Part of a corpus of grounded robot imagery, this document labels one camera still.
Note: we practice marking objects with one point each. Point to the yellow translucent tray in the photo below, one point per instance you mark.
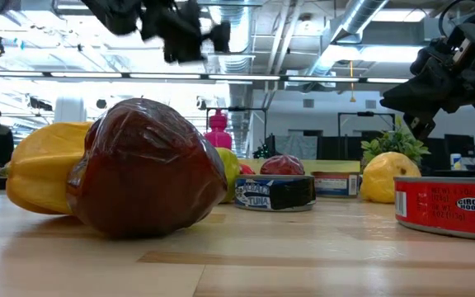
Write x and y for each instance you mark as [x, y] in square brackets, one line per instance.
[332, 166]

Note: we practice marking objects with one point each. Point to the dark brown fruit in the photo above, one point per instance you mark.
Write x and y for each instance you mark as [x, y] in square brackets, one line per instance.
[147, 173]

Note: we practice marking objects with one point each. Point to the silver ceiling duct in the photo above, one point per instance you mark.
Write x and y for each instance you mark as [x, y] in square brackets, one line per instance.
[239, 62]
[361, 12]

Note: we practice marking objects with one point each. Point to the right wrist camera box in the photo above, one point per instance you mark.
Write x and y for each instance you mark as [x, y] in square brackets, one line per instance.
[474, 41]

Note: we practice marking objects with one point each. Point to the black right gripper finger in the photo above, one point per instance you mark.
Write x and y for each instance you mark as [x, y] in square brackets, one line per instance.
[423, 95]
[422, 123]

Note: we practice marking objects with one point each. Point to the small white bottle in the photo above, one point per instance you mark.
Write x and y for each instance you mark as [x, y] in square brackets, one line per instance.
[455, 163]

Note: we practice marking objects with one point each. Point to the yellow starfruit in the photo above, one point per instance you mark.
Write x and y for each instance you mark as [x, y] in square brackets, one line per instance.
[43, 165]

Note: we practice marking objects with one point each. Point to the long ceiling light bar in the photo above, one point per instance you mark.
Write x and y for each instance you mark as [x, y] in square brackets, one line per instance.
[163, 75]

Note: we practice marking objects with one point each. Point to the red-orange mango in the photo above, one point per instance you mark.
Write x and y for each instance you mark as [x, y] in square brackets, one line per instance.
[247, 170]

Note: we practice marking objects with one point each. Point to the pink squeeze bottle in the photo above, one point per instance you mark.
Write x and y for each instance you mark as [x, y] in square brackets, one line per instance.
[217, 134]

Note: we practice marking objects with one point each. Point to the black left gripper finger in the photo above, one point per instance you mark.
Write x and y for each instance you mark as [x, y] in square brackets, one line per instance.
[219, 37]

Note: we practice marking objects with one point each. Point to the blue-label tuna can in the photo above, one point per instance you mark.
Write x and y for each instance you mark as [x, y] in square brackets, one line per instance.
[274, 193]

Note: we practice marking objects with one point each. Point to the small green potted plant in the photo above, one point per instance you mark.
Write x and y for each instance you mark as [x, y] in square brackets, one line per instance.
[398, 142]

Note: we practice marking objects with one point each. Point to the green apple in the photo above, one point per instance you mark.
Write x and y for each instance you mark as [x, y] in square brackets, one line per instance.
[231, 169]

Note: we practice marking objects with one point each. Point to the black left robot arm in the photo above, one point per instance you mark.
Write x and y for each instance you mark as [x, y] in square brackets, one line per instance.
[114, 16]

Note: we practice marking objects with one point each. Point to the yellow lemon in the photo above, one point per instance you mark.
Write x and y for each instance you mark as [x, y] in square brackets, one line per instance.
[386, 177]

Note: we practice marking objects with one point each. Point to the black computer monitor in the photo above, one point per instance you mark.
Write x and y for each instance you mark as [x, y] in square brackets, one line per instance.
[460, 145]

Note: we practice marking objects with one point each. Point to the dark red round fruit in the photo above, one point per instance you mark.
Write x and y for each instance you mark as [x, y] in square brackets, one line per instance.
[283, 165]

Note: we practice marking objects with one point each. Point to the small pull-tab tin can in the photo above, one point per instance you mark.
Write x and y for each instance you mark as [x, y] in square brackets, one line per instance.
[334, 185]

